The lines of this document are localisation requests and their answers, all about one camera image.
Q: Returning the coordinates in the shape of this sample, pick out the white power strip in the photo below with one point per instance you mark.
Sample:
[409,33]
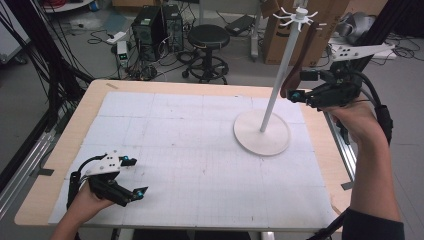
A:
[116,37]

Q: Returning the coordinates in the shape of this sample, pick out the grey bag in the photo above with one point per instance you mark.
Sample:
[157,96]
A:
[356,25]

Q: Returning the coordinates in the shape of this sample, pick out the thin wooden stick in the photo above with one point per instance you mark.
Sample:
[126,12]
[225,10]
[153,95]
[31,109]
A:
[336,210]

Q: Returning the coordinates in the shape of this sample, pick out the black round stool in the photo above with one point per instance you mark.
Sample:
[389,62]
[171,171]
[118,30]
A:
[208,36]

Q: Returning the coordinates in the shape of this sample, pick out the black computer tower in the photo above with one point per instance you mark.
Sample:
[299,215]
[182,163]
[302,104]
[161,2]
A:
[146,30]
[173,26]

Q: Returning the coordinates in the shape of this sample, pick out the person's left hand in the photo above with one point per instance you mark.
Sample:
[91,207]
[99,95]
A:
[86,206]

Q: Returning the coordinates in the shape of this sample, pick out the white desk leg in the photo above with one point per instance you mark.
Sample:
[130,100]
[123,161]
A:
[255,40]

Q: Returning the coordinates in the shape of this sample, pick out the small white device green light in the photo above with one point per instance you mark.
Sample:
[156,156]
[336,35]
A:
[122,53]

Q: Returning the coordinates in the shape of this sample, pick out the person's right hand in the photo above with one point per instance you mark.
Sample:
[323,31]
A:
[356,120]

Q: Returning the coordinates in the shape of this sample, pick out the white grid mat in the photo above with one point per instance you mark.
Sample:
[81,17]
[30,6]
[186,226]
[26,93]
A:
[183,133]

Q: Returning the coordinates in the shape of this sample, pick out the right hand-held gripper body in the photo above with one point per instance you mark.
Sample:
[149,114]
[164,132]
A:
[340,88]

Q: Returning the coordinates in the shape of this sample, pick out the black metal frame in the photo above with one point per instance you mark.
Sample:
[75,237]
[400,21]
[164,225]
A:
[380,26]
[50,66]

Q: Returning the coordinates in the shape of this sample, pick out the white hook stand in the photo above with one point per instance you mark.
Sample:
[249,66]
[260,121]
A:
[263,135]

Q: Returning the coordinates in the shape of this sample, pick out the aluminium rail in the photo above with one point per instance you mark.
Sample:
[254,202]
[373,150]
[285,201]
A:
[26,163]
[347,161]

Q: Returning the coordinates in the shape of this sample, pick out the brown cardboard box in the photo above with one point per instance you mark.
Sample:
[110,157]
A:
[276,50]

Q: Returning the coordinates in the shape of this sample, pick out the flat black device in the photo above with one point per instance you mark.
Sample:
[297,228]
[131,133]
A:
[239,25]

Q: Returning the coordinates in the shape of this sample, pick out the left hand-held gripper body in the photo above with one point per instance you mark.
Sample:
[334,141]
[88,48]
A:
[105,165]

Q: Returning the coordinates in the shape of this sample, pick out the grey tape piece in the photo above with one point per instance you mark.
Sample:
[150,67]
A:
[46,172]
[346,185]

